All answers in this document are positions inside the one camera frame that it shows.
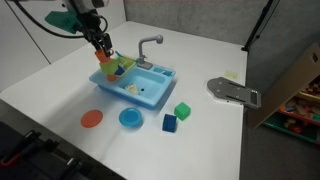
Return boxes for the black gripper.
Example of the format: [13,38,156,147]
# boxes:
[77,8,113,58]

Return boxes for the light green block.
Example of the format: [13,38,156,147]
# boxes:
[99,58,120,76]

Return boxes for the light blue toy sink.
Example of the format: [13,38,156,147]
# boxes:
[88,56,177,111]

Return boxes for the dark blue block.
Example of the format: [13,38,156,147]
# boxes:
[162,113,179,133]

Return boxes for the yellow-green dish rack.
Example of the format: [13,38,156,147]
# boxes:
[114,55,138,78]

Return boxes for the grey toy faucet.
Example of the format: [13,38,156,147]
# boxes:
[136,34,164,70]

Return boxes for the pale yellow toy dish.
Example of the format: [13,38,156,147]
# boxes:
[124,83,140,95]

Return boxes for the orange toy plate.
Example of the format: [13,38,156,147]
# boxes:
[80,109,104,129]

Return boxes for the blue plate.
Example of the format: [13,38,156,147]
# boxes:
[118,107,144,128]

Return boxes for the pale yellow sticker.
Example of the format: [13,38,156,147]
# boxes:
[224,70,239,80]

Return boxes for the grey metal mounting plate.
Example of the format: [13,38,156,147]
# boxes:
[206,76,262,110]

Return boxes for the black perforated equipment stand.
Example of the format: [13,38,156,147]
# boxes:
[0,120,124,180]

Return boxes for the black tripod pole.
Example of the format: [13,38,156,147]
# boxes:
[241,0,281,52]

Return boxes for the toy storage shelf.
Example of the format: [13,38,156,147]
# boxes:
[262,74,320,145]

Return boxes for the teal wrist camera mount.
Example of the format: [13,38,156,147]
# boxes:
[44,9,84,35]

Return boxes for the red clamp handle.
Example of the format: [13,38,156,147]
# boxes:
[0,152,22,168]

